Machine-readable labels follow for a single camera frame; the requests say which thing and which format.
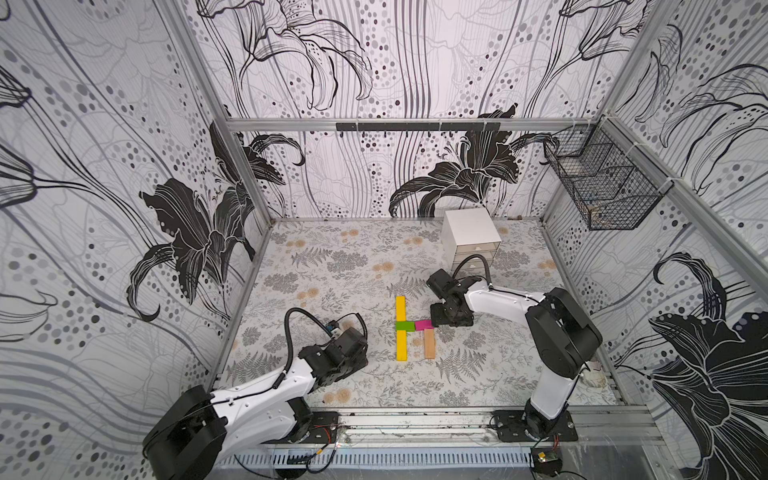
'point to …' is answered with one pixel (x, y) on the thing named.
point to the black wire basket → (614, 184)
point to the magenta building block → (421, 325)
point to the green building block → (408, 326)
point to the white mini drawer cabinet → (467, 232)
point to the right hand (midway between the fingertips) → (446, 318)
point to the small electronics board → (546, 461)
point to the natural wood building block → (430, 343)
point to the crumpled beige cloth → (595, 376)
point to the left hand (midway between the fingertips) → (364, 364)
